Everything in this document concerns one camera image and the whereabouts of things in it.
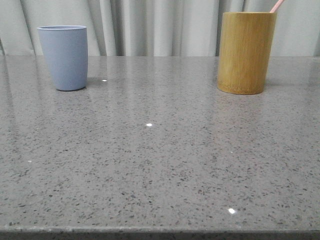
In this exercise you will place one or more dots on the blue plastic cup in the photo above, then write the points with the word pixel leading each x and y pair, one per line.
pixel 65 49

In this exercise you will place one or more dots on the pink chopstick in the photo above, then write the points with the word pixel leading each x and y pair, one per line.
pixel 276 6

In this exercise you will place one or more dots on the bamboo wooden cup holder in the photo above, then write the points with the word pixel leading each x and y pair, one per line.
pixel 244 51

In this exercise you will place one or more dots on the grey pleated curtain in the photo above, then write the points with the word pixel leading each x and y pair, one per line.
pixel 189 28

